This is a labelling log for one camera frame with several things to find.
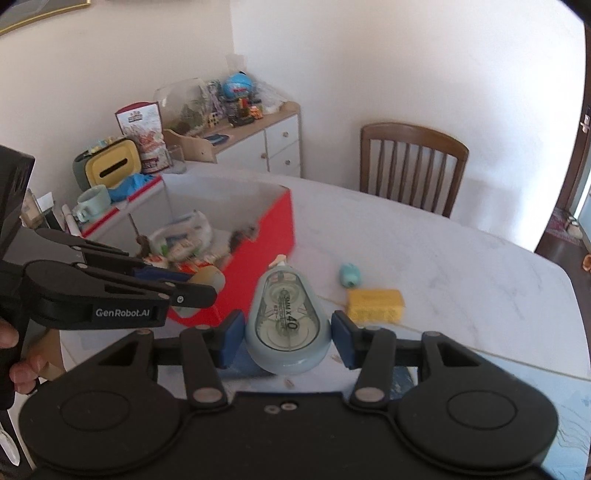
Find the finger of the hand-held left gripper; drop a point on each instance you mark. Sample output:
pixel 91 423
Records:
pixel 138 288
pixel 106 258

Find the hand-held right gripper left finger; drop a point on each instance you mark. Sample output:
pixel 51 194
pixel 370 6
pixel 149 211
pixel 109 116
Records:
pixel 231 339

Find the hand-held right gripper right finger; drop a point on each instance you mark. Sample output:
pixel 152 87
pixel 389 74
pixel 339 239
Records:
pixel 344 339

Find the light blue correction tape dispenser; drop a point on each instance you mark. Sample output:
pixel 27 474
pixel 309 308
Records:
pixel 286 323

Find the beige round container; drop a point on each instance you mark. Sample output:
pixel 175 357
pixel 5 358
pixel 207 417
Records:
pixel 208 277

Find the red cardboard box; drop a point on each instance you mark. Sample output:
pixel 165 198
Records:
pixel 272 230

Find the person's left hand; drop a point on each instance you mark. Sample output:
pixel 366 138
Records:
pixel 24 376

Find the yellow ridged block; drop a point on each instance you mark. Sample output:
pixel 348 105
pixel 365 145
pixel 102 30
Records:
pixel 376 304

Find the mint green mug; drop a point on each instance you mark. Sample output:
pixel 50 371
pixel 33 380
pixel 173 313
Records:
pixel 92 201

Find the small teal plastic item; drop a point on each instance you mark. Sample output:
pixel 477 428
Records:
pixel 351 274

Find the clear plastic bag of packets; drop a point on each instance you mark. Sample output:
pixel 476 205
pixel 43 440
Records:
pixel 184 230

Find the blue cloth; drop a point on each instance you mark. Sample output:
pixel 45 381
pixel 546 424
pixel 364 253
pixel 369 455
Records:
pixel 136 182

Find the yellow tissue box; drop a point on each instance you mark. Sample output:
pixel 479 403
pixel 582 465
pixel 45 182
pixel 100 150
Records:
pixel 111 164

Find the clear drinking glass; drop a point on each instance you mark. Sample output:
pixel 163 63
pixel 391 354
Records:
pixel 175 159

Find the red and white snack bag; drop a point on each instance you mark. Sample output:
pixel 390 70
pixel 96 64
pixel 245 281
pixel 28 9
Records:
pixel 141 134

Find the blue oval pad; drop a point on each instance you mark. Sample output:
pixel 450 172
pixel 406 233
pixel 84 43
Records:
pixel 217 138

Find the brown wooden slatted chair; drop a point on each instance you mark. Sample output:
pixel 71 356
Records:
pixel 411 161

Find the white plastic spoon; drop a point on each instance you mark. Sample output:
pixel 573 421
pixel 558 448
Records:
pixel 8 445

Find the white and wood sideboard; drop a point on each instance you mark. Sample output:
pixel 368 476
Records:
pixel 277 138

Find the blue globe ball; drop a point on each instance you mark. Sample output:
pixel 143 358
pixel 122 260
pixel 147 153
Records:
pixel 238 85

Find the blue printed table mat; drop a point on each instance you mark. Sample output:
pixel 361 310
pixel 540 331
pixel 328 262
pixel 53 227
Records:
pixel 568 415

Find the gold picture frame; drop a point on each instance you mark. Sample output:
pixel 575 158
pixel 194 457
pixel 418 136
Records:
pixel 41 14

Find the wooden door frame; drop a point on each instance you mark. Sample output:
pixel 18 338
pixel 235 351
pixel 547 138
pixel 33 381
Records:
pixel 561 198

